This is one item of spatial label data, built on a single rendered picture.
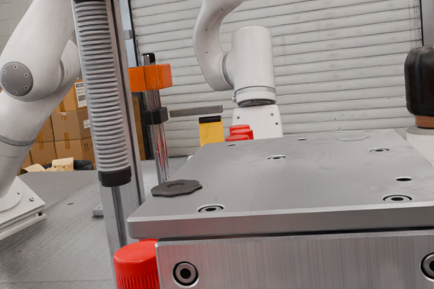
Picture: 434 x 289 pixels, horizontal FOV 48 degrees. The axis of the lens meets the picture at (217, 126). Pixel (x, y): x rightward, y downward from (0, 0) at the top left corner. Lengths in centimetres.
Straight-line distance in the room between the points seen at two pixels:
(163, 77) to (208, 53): 46
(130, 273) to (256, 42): 75
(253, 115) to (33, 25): 48
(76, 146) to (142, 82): 381
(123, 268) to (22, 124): 90
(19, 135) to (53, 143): 335
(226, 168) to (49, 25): 86
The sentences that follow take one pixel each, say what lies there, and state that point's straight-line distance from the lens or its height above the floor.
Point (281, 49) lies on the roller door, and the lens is 504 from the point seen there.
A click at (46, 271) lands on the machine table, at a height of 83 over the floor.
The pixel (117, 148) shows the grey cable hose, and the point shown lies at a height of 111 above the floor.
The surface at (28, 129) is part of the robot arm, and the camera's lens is 118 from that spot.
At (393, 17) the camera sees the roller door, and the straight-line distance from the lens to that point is 490.
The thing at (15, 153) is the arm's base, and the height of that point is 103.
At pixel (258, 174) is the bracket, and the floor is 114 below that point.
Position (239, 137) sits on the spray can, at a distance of 66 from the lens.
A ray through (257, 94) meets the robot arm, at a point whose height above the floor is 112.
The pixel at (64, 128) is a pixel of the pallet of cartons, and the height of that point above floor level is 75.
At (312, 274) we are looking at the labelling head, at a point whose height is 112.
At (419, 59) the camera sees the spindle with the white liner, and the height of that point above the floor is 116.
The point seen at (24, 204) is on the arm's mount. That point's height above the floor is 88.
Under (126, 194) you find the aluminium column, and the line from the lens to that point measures 64.
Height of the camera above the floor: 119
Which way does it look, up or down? 8 degrees down
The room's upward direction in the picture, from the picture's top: 7 degrees counter-clockwise
